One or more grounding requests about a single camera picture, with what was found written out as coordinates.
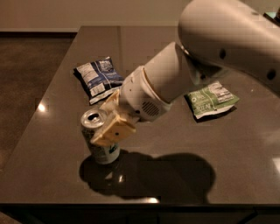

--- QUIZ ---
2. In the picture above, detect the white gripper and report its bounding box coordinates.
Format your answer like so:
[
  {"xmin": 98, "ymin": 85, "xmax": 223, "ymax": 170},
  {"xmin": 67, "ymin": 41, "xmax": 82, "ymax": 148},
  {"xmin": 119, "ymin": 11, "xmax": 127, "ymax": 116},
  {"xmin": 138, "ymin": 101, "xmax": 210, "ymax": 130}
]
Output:
[{"xmin": 90, "ymin": 66, "xmax": 172, "ymax": 147}]

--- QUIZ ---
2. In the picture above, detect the green 7up soda can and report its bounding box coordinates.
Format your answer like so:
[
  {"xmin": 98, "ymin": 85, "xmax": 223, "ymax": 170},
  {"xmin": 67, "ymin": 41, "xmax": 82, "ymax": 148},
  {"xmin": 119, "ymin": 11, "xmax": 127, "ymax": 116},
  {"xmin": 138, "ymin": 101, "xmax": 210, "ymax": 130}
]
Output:
[{"xmin": 80, "ymin": 108, "xmax": 120, "ymax": 165}]

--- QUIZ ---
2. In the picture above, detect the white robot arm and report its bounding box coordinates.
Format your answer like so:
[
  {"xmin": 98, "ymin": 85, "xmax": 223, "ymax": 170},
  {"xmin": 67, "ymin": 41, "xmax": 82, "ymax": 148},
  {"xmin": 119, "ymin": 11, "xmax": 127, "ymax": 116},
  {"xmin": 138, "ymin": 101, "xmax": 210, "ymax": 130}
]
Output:
[{"xmin": 91, "ymin": 0, "xmax": 280, "ymax": 146}]

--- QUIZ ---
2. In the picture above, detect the blue chip bag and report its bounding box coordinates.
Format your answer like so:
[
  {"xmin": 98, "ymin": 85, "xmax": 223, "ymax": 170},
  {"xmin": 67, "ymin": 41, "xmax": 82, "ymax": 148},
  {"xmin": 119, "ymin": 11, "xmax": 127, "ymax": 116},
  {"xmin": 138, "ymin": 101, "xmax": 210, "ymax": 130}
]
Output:
[{"xmin": 73, "ymin": 57, "xmax": 124, "ymax": 105}]

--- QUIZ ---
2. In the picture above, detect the green chip bag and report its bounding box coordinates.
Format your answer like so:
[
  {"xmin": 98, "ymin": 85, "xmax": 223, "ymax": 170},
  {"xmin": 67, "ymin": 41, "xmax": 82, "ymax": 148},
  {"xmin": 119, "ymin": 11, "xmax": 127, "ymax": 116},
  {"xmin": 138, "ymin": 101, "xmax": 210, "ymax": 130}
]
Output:
[{"xmin": 185, "ymin": 81, "xmax": 239, "ymax": 119}]

